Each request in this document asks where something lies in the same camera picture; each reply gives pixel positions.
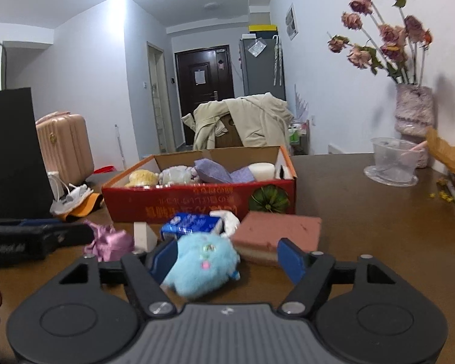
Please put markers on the brown chair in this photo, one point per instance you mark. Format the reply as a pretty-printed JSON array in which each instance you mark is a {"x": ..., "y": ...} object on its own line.
[{"x": 229, "y": 132}]

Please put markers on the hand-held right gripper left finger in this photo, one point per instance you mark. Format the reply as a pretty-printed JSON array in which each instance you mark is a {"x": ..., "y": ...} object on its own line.
[{"x": 166, "y": 259}]

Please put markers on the pink sponge block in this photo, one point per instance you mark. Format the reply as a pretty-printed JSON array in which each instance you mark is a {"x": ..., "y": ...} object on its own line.
[{"x": 276, "y": 231}]

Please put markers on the cluttered small shelf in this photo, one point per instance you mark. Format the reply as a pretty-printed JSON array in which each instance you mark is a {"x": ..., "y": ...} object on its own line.
[{"x": 297, "y": 134}]

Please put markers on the pink ribbed suitcase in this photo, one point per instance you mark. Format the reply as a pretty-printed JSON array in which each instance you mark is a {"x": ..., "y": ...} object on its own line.
[{"x": 64, "y": 148}]

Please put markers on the black paper bag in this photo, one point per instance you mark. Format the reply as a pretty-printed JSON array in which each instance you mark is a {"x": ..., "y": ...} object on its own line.
[{"x": 11, "y": 151}]

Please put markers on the clear plastic lid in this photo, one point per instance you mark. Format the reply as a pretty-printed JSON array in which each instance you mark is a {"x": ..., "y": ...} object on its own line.
[{"x": 375, "y": 177}]

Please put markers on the clear plastic bag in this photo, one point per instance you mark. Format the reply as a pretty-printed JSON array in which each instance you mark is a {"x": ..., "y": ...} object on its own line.
[{"x": 256, "y": 48}]

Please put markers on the yellow pleated paper liner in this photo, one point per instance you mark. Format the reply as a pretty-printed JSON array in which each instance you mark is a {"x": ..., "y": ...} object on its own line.
[{"x": 451, "y": 159}]

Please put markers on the pink speckled vase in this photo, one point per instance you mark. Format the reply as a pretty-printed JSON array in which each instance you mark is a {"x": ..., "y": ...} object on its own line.
[{"x": 415, "y": 110}]

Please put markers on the beige jacket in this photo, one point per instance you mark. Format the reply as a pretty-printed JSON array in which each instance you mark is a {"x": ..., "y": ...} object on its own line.
[{"x": 258, "y": 121}]

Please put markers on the dried yellow flower bits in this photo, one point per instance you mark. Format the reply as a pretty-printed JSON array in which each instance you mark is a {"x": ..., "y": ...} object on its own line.
[{"x": 441, "y": 191}]

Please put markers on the white cloth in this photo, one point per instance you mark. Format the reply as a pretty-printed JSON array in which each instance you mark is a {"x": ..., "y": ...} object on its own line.
[{"x": 229, "y": 220}]

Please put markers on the purple knitted cloth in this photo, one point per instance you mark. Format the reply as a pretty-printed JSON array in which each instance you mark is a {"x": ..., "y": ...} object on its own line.
[{"x": 212, "y": 170}]

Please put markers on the pink plastic spoon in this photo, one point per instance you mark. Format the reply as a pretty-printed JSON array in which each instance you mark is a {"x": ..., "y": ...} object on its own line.
[{"x": 417, "y": 146}]

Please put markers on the grey metal cabinet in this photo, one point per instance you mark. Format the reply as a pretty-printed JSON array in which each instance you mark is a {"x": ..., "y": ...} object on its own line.
[{"x": 258, "y": 76}]

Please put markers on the dried pink roses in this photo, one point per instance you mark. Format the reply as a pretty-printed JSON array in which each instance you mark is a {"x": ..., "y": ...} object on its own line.
[{"x": 390, "y": 34}]

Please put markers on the lilac towel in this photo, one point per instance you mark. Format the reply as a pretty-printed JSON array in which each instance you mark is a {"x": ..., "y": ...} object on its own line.
[{"x": 242, "y": 175}]

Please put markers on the pink satin scrunchie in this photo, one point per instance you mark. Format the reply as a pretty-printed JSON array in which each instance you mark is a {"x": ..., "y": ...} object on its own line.
[{"x": 112, "y": 242}]

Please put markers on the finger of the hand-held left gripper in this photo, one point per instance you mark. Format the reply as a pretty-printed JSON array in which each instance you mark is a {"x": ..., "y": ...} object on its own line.
[{"x": 41, "y": 222}]

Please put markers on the yellow black box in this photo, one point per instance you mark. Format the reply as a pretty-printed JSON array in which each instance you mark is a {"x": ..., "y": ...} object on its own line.
[{"x": 263, "y": 28}]

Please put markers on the white wedge sponge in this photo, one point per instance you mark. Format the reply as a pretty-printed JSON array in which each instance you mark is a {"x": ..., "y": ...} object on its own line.
[{"x": 144, "y": 235}]

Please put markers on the iridescent plastic wrap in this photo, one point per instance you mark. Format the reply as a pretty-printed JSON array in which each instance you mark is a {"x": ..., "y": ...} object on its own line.
[{"x": 174, "y": 175}]

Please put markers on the dark brown entrance door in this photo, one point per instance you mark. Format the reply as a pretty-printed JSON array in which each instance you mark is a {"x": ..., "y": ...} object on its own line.
[{"x": 216, "y": 102}]

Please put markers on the clear plastic cup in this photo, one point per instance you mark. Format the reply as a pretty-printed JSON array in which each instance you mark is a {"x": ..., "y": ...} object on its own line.
[{"x": 394, "y": 163}]

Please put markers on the red cardboard box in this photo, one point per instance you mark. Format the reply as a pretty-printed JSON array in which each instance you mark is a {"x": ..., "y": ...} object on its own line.
[{"x": 197, "y": 201}]

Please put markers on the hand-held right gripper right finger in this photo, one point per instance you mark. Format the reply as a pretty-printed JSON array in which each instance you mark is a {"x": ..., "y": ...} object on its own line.
[{"x": 292, "y": 261}]

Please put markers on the light wooden door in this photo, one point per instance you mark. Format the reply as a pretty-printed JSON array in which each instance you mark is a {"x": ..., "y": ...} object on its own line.
[{"x": 159, "y": 102}]

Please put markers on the white crumpled tissue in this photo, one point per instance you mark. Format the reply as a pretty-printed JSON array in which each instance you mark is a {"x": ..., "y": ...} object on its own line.
[{"x": 72, "y": 199}]

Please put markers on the white folded umbrella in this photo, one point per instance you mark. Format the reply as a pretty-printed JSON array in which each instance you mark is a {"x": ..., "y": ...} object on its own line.
[
  {"x": 280, "y": 60},
  {"x": 275, "y": 60}
]

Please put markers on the blue fluffy plush toy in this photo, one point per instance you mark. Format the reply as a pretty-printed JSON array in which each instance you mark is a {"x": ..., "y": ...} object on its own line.
[{"x": 201, "y": 265}]

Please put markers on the white yellow alpaca plush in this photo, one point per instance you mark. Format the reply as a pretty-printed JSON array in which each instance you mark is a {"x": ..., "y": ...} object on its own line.
[{"x": 142, "y": 177}]

